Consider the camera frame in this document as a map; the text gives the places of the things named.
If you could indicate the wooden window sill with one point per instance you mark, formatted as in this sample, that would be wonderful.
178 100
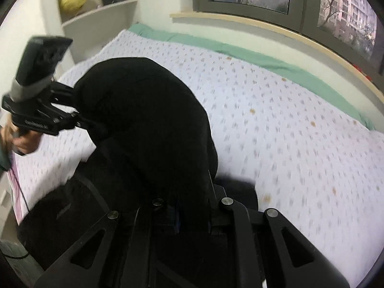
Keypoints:
295 40

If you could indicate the white wall shelf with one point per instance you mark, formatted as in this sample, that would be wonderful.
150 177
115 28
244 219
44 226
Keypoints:
90 28

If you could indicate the dark framed window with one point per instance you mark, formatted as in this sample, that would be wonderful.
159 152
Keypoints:
350 28

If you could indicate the black hooded jacket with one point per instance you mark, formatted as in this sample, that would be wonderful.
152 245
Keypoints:
143 210

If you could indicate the green bed sheet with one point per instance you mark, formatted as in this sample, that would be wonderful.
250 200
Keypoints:
291 72

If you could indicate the person's left hand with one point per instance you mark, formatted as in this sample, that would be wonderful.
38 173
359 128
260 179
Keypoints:
26 144

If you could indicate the floral white bed quilt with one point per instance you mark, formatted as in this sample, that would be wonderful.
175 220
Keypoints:
317 172

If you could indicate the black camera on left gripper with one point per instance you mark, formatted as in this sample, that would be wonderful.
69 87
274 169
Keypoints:
41 56

